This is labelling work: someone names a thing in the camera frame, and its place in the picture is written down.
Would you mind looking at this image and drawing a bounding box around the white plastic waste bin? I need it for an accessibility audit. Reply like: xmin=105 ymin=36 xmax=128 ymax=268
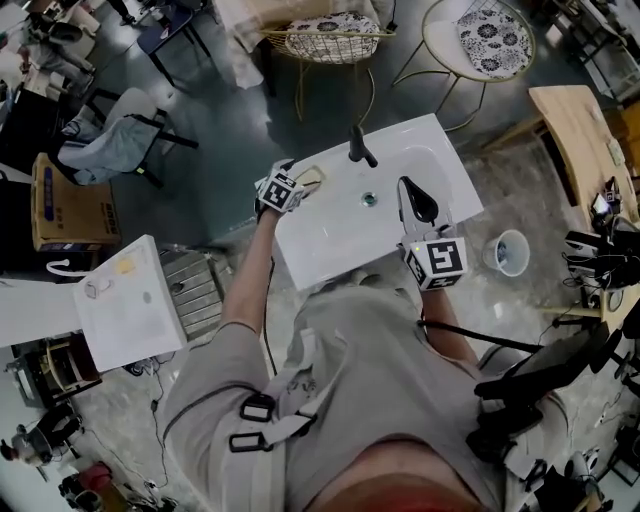
xmin=482 ymin=228 xmax=531 ymax=278

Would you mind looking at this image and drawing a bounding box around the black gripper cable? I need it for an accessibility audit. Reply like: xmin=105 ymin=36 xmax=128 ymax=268
xmin=417 ymin=319 xmax=544 ymax=354
xmin=263 ymin=254 xmax=279 ymax=377

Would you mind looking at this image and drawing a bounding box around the white pouch with black clip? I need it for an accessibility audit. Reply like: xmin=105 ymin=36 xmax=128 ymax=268
xmin=504 ymin=452 xmax=549 ymax=494

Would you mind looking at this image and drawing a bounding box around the black waist pouch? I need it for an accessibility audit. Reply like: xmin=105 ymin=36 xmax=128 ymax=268
xmin=465 ymin=407 xmax=545 ymax=464

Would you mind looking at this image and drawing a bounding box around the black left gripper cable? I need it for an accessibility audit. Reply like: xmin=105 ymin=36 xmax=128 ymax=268
xmin=263 ymin=254 xmax=279 ymax=377

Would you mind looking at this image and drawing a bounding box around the square floral cushion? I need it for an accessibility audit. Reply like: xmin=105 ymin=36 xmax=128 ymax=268
xmin=455 ymin=8 xmax=532 ymax=79

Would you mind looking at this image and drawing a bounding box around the wooden frame rack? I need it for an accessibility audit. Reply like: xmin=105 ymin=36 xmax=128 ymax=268
xmin=9 ymin=334 xmax=104 ymax=409

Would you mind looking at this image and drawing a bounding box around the red container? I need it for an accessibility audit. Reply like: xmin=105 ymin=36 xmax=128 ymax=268
xmin=74 ymin=462 xmax=114 ymax=501

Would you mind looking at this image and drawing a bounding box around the brown cardboard box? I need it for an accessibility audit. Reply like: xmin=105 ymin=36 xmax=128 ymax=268
xmin=30 ymin=152 xmax=124 ymax=254

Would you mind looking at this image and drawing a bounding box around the gold round wire chair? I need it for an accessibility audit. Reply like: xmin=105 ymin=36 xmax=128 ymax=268
xmin=392 ymin=0 xmax=537 ymax=132

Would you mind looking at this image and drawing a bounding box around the black frame chair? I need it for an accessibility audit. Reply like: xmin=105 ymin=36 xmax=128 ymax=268
xmin=59 ymin=87 xmax=200 ymax=190

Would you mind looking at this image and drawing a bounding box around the pile of black headsets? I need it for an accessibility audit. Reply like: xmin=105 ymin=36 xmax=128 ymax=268
xmin=564 ymin=217 xmax=640 ymax=291

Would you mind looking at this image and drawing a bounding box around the long floral cushion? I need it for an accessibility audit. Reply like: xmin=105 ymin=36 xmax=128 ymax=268
xmin=285 ymin=12 xmax=381 ymax=39

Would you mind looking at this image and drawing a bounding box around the black chair backrest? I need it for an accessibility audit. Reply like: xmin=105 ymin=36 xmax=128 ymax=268
xmin=474 ymin=322 xmax=624 ymax=401

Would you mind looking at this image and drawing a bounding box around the white washbasin with black faucet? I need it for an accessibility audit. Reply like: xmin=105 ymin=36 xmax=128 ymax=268
xmin=273 ymin=113 xmax=485 ymax=292

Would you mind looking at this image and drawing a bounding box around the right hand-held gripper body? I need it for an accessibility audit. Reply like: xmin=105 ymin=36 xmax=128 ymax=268
xmin=401 ymin=223 xmax=470 ymax=292

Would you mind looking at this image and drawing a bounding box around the light wooden table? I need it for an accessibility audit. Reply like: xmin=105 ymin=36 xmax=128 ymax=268
xmin=482 ymin=84 xmax=640 ymax=331

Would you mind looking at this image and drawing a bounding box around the dark blue small table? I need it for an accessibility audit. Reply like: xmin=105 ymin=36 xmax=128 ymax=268
xmin=137 ymin=4 xmax=211 ymax=89

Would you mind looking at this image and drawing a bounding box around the black floor cable with adapter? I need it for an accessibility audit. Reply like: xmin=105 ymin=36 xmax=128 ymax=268
xmin=149 ymin=359 xmax=171 ymax=489

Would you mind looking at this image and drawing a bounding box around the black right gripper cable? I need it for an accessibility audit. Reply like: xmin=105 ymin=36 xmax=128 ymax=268
xmin=417 ymin=319 xmax=544 ymax=354

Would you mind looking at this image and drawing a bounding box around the grey metal slatted rack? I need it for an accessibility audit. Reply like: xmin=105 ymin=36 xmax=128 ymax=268
xmin=159 ymin=247 xmax=234 ymax=344

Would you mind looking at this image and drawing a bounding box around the person's grey clothing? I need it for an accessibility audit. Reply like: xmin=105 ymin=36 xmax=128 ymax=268
xmin=162 ymin=284 xmax=571 ymax=512

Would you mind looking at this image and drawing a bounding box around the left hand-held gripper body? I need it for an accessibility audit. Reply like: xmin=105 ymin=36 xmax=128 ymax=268
xmin=253 ymin=169 xmax=308 ymax=222

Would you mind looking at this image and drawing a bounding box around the white curved faucet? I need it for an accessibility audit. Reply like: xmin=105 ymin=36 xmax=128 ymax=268
xmin=45 ymin=258 xmax=96 ymax=279

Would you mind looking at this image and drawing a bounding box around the person's chin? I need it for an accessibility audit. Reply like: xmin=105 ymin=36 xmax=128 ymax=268
xmin=304 ymin=434 xmax=489 ymax=512

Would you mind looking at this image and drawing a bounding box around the black plastic buckle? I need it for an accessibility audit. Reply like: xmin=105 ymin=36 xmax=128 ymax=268
xmin=228 ymin=430 xmax=274 ymax=454
xmin=239 ymin=393 xmax=277 ymax=422

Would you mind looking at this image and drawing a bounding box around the white flat panel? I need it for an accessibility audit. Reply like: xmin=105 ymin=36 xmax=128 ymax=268
xmin=0 ymin=277 xmax=84 ymax=349

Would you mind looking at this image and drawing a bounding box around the person's left forearm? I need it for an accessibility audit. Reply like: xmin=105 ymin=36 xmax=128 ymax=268
xmin=219 ymin=209 xmax=281 ymax=334

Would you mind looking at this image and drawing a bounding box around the person's right forearm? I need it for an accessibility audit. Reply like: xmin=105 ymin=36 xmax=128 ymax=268
xmin=419 ymin=285 xmax=479 ymax=366

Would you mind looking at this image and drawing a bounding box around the gold wire basket chair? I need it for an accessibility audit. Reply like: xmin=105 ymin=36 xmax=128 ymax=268
xmin=257 ymin=10 xmax=396 ymax=124

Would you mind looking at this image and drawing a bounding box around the small device with screen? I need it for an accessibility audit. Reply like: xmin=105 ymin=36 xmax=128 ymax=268
xmin=589 ymin=177 xmax=624 ymax=216

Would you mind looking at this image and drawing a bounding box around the blue-grey cloth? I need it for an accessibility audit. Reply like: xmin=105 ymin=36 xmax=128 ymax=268
xmin=57 ymin=117 xmax=161 ymax=186

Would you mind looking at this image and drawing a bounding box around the black basin faucet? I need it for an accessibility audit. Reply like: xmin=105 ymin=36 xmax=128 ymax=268
xmin=348 ymin=124 xmax=380 ymax=169

